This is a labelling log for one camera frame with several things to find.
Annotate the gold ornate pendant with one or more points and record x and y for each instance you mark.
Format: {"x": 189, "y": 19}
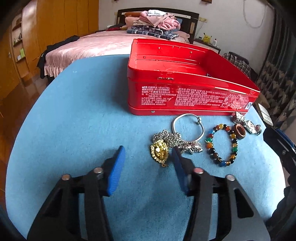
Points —
{"x": 160, "y": 152}

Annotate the bed with pink cover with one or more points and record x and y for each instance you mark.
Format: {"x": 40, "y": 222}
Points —
{"x": 112, "y": 41}

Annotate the pile of folded clothes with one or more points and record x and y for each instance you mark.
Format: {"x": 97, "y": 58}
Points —
{"x": 154, "y": 23}

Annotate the red metal tin box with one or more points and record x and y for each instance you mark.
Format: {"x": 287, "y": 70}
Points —
{"x": 171, "y": 78}

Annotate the wooden wardrobe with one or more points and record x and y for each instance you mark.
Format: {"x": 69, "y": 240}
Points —
{"x": 33, "y": 28}

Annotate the silver wristwatch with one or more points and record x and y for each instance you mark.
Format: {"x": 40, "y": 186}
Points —
{"x": 238, "y": 118}

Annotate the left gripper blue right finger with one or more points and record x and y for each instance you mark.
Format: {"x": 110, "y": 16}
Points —
{"x": 183, "y": 169}

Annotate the yellow pikachu toy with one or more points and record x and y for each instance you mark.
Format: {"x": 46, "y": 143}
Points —
{"x": 206, "y": 39}

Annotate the blue table cloth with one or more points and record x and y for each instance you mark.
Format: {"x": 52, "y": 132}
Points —
{"x": 81, "y": 119}

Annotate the plaid bag on chair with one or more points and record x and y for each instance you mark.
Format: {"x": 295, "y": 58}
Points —
{"x": 240, "y": 62}

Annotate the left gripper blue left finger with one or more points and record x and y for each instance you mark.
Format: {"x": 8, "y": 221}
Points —
{"x": 113, "y": 169}

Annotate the wall power socket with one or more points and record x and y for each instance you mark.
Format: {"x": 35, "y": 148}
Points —
{"x": 204, "y": 20}

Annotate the white box on stool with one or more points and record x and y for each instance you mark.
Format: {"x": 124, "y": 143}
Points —
{"x": 264, "y": 114}

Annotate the black nightstand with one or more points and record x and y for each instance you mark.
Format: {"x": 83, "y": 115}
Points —
{"x": 200, "y": 43}

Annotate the patterned dark curtain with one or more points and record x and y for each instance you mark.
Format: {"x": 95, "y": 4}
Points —
{"x": 276, "y": 79}

